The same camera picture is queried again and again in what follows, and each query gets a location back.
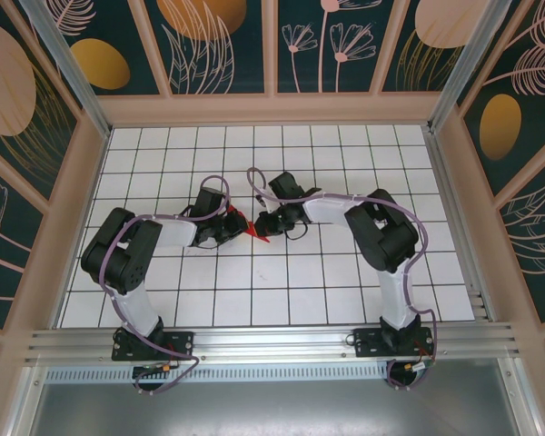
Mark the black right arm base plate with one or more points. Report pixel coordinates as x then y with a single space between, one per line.
368 345

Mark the red paper sheet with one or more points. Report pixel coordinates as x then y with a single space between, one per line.
262 239

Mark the aluminium frame post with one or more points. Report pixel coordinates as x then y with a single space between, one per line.
72 77
463 59

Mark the aluminium mounting rail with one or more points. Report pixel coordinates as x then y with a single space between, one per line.
272 338

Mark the aluminium side rail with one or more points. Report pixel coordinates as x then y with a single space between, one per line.
458 227

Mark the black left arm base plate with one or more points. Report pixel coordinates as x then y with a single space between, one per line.
181 345

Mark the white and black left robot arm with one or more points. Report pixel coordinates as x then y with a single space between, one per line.
172 231

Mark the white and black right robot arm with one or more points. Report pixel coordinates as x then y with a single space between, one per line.
390 295

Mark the grey metal sheet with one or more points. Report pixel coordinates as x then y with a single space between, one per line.
272 409

